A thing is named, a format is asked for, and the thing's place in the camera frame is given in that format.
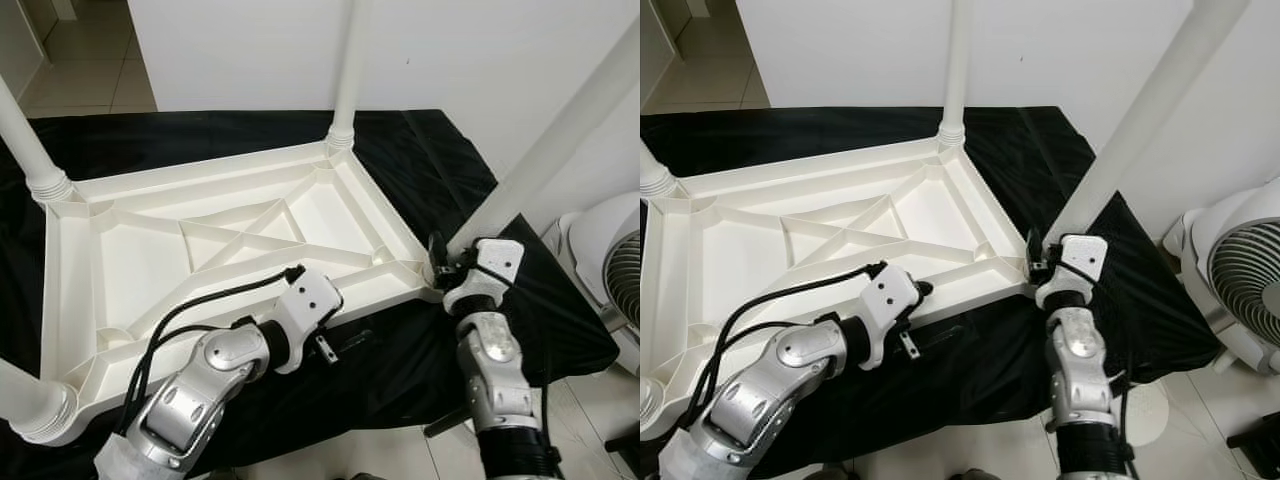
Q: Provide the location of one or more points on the white plastic table leg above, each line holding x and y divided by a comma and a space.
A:
655, 175
957, 60
1150, 110
30, 400
28, 150
350, 60
560, 140

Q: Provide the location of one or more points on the white plastic table top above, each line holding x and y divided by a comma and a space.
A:
740, 270
150, 270

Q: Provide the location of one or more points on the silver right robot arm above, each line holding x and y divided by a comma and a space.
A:
495, 380
1085, 380

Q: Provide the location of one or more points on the black tablecloth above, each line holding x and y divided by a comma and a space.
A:
440, 170
1060, 170

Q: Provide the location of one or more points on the white round floor base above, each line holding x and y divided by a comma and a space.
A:
1140, 415

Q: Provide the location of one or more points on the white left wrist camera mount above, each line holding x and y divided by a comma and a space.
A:
312, 298
892, 295

